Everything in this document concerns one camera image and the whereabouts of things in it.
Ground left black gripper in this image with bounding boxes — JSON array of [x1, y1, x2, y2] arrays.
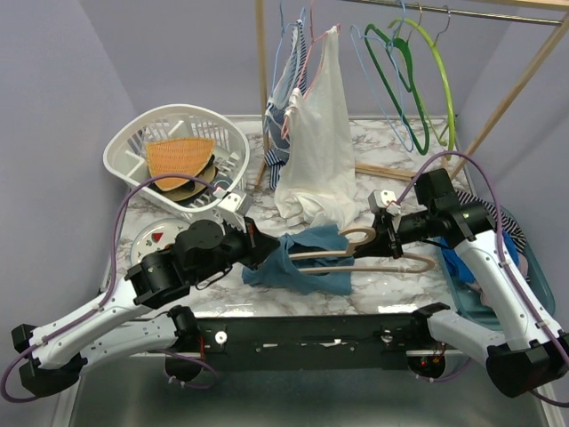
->
[[190, 214, 281, 286]]

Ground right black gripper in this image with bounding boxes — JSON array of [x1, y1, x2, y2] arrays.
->
[[353, 207, 436, 258]]

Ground teal blue tank top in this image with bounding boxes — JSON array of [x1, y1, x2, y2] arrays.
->
[[241, 224, 354, 296]]

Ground beige wooden hanger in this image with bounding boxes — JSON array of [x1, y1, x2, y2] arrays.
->
[[289, 226, 437, 275]]

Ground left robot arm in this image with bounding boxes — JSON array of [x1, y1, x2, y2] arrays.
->
[[12, 218, 280, 400]]

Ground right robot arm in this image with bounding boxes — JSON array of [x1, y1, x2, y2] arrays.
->
[[354, 169, 568, 398]]

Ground white tank top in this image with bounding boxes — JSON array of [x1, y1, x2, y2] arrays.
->
[[274, 26, 359, 229]]

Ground lime green hanger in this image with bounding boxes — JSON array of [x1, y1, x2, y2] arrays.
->
[[389, 18, 456, 150]]

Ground light blue plastic hanger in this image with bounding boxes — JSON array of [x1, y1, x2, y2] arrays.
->
[[349, 0, 417, 153]]

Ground dark green plastic hanger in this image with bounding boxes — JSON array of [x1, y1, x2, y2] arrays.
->
[[364, 21, 431, 156]]

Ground bright blue garment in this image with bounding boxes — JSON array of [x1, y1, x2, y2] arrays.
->
[[438, 231, 520, 286]]

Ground dark plates in basket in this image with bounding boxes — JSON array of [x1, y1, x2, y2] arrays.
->
[[149, 155, 232, 207]]

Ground blue striped garment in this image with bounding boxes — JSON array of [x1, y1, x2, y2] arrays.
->
[[264, 19, 308, 190]]

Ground watermelon pattern plate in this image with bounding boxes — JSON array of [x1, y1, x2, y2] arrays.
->
[[130, 218, 190, 265]]

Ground teal plastic bin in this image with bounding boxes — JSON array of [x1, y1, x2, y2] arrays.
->
[[437, 202, 557, 321]]

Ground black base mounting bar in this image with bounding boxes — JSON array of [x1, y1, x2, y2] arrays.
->
[[146, 302, 450, 373]]

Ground white plastic laundry basket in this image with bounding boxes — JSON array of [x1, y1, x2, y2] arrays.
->
[[103, 104, 250, 222]]

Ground orange woven mat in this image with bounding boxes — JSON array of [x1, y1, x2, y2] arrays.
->
[[146, 137, 215, 177]]

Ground black white striped garment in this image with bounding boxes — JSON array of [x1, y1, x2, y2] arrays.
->
[[456, 189, 527, 253]]

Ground pink garment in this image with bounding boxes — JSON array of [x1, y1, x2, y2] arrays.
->
[[469, 253, 529, 309]]

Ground wooden clothes rack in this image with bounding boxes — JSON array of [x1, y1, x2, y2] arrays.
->
[[254, 1, 568, 189]]

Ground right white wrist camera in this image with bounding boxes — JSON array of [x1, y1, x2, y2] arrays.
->
[[368, 189, 401, 216]]

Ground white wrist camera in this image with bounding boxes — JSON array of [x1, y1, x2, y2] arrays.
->
[[217, 191, 253, 232], [368, 189, 401, 216]]

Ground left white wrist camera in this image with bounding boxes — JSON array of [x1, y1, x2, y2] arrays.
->
[[217, 191, 253, 232]]

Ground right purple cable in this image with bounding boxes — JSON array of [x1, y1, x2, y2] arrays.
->
[[389, 150, 569, 408]]

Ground light blue wire hanger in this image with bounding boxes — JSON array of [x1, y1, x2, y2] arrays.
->
[[270, 0, 308, 103]]

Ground pink wire hanger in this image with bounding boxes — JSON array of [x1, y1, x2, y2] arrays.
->
[[281, 0, 328, 139]]

